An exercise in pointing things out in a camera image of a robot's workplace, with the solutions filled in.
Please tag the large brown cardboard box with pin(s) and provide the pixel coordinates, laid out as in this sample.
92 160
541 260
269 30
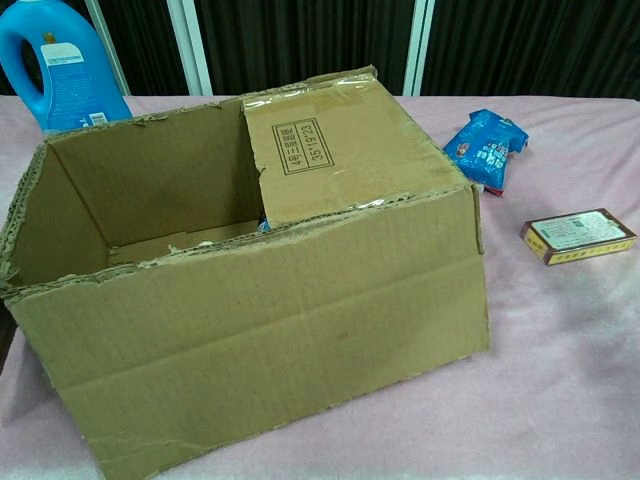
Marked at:
250 350

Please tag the blue snack bag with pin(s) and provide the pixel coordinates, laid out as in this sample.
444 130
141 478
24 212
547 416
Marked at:
485 150

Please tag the black curtain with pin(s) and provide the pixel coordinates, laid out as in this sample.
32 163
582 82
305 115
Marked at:
300 35

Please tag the brown flat medicine box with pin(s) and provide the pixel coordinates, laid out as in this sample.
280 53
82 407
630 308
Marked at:
575 232

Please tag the pink tablecloth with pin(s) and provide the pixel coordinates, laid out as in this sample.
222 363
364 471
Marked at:
550 375

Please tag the blue detergent pump bottle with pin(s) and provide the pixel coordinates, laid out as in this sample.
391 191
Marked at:
70 90

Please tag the wide white frame post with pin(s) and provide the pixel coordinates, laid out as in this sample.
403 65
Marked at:
192 35
420 30

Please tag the thin white frame post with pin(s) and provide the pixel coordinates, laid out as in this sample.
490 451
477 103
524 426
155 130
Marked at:
107 45

